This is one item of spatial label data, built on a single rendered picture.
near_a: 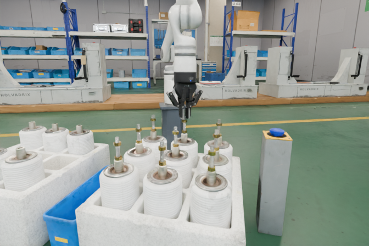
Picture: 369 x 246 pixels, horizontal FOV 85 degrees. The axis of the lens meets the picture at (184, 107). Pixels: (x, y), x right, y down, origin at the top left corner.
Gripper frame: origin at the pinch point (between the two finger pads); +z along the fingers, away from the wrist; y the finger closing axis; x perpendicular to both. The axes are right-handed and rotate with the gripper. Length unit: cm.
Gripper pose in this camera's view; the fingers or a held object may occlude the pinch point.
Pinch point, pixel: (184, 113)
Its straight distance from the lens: 69.8
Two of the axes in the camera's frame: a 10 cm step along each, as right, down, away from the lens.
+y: 8.8, -0.9, 4.7
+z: 0.0, 9.8, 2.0
